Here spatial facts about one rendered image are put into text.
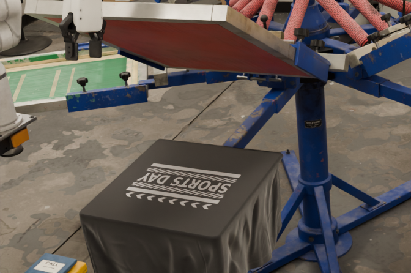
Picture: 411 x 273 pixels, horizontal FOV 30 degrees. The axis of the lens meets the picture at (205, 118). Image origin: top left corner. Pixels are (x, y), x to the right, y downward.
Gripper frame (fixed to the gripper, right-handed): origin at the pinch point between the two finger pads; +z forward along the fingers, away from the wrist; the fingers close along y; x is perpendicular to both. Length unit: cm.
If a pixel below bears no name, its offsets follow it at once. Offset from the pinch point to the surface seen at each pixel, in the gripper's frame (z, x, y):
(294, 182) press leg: 82, -26, -222
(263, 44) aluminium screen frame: -1.6, 28.3, -39.6
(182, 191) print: 43, 3, -45
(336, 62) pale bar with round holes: 7, 32, -95
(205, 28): -6.1, 19.9, -22.7
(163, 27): -5.8, 7.7, -23.4
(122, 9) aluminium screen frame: -10.2, 0.9, -14.7
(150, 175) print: 41, -12, -51
